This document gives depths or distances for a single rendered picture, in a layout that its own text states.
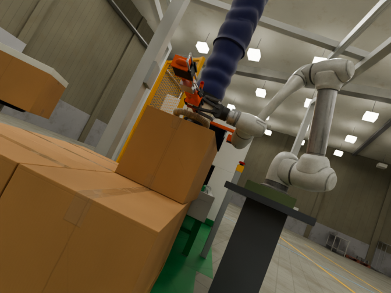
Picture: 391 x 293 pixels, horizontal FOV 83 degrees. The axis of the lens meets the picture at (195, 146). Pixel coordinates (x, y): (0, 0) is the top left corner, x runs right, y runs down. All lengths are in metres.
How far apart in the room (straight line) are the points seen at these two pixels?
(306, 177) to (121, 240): 1.07
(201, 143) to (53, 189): 0.71
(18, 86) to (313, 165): 2.18
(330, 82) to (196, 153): 0.83
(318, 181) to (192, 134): 0.72
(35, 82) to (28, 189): 1.61
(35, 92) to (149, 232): 1.82
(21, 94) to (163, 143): 1.39
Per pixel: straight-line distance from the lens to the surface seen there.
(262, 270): 1.45
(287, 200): 1.39
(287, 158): 1.50
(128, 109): 2.76
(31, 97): 2.21
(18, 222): 0.70
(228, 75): 1.54
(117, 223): 0.58
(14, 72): 2.29
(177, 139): 1.15
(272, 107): 1.40
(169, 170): 1.13
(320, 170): 1.38
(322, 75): 1.47
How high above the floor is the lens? 0.69
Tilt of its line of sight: 7 degrees up
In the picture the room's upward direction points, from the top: 24 degrees clockwise
